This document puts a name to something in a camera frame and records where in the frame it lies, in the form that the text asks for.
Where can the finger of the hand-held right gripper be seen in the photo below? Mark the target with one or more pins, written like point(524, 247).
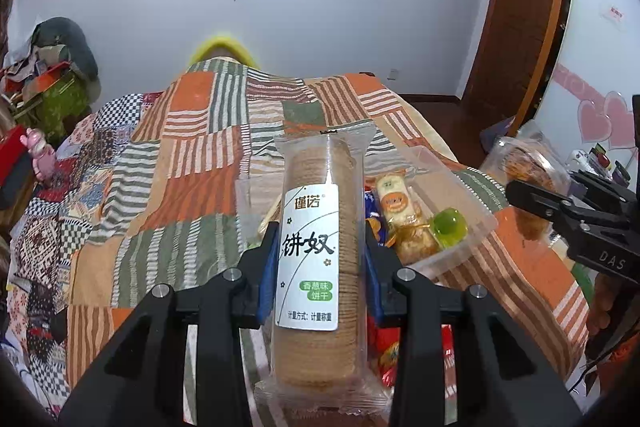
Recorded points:
point(600, 187)
point(535, 199)

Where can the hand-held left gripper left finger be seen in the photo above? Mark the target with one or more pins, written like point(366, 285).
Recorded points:
point(267, 277)

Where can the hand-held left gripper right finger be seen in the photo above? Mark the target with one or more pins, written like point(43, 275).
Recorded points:
point(372, 277)

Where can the clear pastry packet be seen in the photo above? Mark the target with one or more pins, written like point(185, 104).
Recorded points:
point(525, 159)

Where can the round cracker sleeve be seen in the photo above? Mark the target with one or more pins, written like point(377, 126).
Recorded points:
point(310, 257)

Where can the round golden pastry packet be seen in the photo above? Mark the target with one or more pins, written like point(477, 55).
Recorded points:
point(417, 244)

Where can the blue snack bag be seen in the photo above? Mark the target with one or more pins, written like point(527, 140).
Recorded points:
point(372, 214)

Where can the small rice cracker packet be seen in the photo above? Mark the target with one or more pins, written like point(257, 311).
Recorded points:
point(397, 202)

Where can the clear plastic container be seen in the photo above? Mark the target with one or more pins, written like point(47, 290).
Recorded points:
point(450, 187)

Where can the green jelly cup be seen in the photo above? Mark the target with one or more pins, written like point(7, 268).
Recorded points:
point(450, 227)

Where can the red snack bag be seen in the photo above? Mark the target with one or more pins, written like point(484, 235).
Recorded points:
point(390, 352)

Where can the white wardrobe sliding door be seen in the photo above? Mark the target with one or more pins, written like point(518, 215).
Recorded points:
point(600, 72)

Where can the striped patchwork quilt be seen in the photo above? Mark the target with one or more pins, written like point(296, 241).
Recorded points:
point(200, 147)

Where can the brown wooden door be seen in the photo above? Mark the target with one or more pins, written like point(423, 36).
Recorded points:
point(510, 22)

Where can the checkered patchwork blanket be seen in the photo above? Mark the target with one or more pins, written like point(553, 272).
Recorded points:
point(45, 232)

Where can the yellow foam tube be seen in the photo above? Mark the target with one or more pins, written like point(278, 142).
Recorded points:
point(222, 47)

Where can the pink plush toy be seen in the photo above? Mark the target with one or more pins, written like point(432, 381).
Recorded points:
point(40, 154)

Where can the green patterned bag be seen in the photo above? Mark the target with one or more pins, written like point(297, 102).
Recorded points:
point(57, 107)

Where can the red box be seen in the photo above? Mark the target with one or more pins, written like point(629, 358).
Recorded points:
point(12, 152)

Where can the grey plush pillow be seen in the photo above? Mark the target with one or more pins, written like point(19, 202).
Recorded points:
point(70, 42)

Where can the pile of clothes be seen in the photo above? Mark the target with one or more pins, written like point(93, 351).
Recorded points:
point(30, 67)

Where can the striped brown curtain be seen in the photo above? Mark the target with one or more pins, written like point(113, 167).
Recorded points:
point(7, 7)

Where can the wall socket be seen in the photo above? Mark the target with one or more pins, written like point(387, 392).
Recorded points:
point(394, 73)

